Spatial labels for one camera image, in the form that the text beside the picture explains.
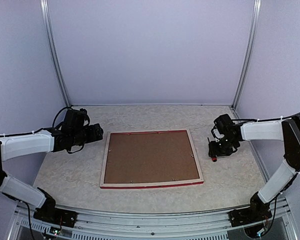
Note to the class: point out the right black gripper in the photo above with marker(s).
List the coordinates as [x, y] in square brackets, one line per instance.
[214, 150]

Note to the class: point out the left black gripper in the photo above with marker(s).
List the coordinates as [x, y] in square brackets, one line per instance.
[92, 136]

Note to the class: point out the red handled screwdriver tool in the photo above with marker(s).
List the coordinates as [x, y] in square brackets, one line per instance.
[212, 149]

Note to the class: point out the red wooden picture frame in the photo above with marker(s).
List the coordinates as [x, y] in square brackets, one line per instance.
[105, 172]

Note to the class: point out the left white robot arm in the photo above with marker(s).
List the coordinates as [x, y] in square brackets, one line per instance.
[24, 145]

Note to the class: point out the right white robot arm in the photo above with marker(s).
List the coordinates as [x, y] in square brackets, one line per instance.
[276, 141]

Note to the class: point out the brown frame backing board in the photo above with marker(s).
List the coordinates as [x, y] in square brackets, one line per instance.
[150, 157]

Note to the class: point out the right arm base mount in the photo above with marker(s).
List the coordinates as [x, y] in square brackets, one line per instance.
[257, 211]

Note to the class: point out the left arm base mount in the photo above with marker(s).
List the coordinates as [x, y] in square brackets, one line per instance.
[49, 213]

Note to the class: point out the aluminium front rail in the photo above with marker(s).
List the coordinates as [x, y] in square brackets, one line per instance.
[105, 225]

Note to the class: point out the aluminium corner post left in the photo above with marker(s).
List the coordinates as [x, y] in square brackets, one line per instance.
[44, 4]

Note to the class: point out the aluminium corner post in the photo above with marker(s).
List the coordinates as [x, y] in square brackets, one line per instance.
[248, 53]
[44, 4]

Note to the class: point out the aluminium corner post right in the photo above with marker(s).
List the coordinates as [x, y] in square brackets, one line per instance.
[248, 53]

